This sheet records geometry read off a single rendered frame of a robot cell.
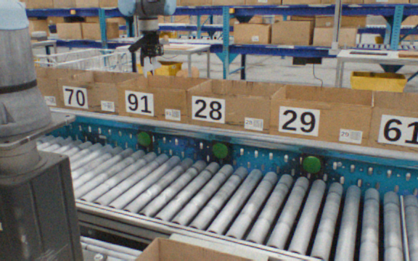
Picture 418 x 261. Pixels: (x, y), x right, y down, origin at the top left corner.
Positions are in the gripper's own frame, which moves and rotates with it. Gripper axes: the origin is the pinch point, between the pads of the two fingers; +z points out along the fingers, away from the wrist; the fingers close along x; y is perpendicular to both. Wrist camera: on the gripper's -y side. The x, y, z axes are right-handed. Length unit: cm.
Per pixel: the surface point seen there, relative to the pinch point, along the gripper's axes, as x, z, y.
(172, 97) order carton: -0.2, 10.3, 12.6
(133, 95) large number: -0.6, 11.0, -8.7
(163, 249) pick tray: -77, 30, 52
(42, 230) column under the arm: -96, 18, 32
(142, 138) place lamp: -8.2, 29.5, -0.2
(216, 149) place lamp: -7.8, 29.9, 38.0
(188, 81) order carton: 28.6, 8.8, 6.3
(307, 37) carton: 425, 20, 0
